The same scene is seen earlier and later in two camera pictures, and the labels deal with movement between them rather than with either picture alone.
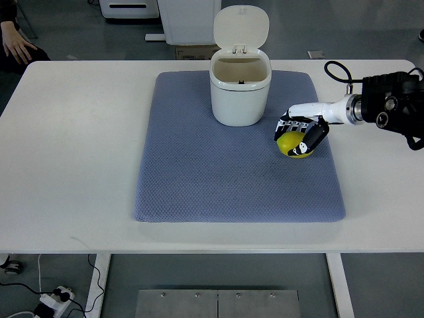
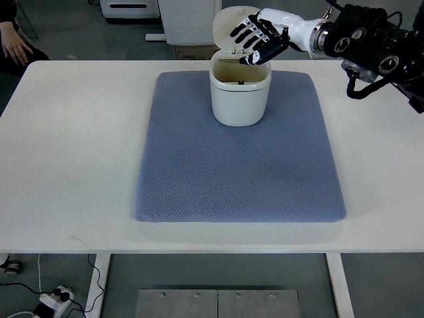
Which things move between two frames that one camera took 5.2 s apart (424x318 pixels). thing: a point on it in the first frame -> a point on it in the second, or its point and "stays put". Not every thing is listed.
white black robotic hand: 315,118 -> 275,28
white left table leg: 101,265 stays put
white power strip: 55,302 stays put
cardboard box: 195,52 stays put
